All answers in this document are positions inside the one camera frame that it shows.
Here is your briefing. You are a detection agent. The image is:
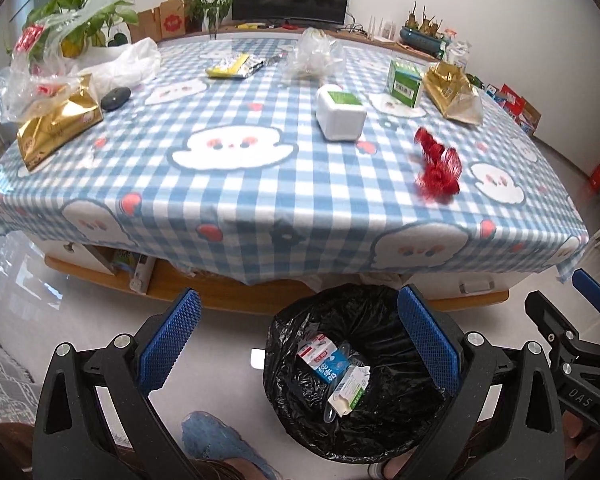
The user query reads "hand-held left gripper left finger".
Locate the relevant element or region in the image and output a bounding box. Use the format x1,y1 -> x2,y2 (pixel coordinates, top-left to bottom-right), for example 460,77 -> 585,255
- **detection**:
32,287 -> 203,480

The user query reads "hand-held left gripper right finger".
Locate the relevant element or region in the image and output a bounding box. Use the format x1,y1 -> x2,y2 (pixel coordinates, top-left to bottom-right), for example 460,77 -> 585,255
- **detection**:
397,284 -> 565,480

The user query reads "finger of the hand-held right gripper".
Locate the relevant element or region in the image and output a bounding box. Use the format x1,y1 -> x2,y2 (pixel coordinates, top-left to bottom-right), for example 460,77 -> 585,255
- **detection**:
571,268 -> 600,356
524,290 -> 580,357

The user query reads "white green medicine box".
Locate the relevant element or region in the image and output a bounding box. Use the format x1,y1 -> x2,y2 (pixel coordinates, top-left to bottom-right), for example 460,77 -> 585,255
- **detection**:
326,364 -> 372,418

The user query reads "blue white milk carton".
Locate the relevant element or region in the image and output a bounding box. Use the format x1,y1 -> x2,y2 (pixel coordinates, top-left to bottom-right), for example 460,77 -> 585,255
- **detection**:
296,332 -> 353,385

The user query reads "clear plastic tube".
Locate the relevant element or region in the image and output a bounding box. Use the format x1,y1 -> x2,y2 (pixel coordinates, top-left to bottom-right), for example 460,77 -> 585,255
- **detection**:
324,341 -> 355,423

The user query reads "black-lined trash bin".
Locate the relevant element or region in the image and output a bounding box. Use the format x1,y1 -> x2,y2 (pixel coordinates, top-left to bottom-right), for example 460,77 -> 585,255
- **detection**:
263,282 -> 453,463

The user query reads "yellow white snack wrapper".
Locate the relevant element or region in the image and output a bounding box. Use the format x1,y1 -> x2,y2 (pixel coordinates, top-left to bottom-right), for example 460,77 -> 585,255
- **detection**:
206,52 -> 266,81

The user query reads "person's right hand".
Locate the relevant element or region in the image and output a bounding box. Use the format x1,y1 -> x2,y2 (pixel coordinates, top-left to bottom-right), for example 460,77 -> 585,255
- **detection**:
562,410 -> 600,457

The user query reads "white power strip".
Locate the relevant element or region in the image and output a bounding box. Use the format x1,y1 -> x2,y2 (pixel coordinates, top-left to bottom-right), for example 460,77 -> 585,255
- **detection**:
129,255 -> 153,293

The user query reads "colourful packet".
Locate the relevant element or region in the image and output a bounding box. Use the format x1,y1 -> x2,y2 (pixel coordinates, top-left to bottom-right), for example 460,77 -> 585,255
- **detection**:
111,249 -> 137,273

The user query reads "light blue slipper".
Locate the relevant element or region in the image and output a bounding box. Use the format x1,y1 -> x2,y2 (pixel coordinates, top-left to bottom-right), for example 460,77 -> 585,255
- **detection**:
367,460 -> 396,480
181,410 -> 281,480

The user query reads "person's right leg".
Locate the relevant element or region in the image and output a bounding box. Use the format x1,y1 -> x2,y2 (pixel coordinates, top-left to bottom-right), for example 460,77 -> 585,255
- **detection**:
460,417 -> 506,458

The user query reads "blue checked tablecloth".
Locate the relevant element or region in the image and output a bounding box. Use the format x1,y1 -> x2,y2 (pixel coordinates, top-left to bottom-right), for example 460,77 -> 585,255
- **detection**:
0,35 -> 591,286

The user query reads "red mesh net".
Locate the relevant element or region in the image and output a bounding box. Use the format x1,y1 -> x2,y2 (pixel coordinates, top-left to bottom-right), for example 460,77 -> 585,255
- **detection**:
412,126 -> 462,204

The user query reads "pile of colourful cartons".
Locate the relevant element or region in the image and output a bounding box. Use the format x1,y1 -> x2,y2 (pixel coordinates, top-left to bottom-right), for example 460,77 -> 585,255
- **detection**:
482,82 -> 543,136

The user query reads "white bottle green label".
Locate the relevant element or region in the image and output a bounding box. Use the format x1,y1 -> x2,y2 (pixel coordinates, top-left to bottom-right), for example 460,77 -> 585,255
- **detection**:
315,84 -> 367,141

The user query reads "gold foil bag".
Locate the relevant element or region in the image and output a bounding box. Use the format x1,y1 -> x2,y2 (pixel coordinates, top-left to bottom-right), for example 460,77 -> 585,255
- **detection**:
422,62 -> 483,125
16,74 -> 104,172

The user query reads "dark grey computer mouse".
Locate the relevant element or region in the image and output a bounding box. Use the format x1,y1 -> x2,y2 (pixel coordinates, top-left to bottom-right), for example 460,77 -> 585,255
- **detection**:
100,86 -> 132,111

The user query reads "small green box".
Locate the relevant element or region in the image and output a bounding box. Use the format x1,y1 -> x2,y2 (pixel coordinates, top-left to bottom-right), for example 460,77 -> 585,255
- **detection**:
384,58 -> 425,109

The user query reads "white tissue pack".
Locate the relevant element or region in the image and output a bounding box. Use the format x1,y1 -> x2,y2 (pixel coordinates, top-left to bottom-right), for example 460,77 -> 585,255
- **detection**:
445,40 -> 473,68

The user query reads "white plastic bag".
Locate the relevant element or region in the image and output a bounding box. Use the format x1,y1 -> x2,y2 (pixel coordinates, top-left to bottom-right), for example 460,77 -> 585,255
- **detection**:
77,37 -> 162,93

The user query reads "clear bag with red print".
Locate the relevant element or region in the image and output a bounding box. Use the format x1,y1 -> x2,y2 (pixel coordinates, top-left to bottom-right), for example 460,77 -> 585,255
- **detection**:
0,0 -> 140,123

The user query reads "bonsai in blue pot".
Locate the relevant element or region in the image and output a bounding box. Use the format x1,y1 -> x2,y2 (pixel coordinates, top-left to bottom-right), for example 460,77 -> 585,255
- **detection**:
399,4 -> 443,56

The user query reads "white television cabinet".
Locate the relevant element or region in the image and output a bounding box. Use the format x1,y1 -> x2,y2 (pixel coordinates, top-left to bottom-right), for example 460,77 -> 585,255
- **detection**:
157,22 -> 448,61

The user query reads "crumpled clear plastic bag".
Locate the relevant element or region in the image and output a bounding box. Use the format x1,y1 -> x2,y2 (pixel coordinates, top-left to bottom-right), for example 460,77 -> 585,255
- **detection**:
282,27 -> 345,80

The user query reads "white router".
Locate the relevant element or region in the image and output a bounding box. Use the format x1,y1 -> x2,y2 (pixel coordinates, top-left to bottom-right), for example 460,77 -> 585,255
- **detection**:
367,15 -> 396,41

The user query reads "plain brown cardboard box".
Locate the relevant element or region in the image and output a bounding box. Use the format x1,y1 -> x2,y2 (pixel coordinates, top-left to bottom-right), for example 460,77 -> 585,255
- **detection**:
127,7 -> 162,43

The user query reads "cardboard box with red print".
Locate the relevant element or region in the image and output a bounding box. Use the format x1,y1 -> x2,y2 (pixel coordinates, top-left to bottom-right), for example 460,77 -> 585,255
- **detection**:
159,0 -> 187,40

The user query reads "small potted plant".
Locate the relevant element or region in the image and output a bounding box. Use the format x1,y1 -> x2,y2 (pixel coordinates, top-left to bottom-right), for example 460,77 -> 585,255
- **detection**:
182,0 -> 233,36

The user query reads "large green potted plant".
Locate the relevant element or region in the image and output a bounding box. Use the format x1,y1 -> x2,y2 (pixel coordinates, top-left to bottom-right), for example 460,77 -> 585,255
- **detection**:
7,0 -> 141,58

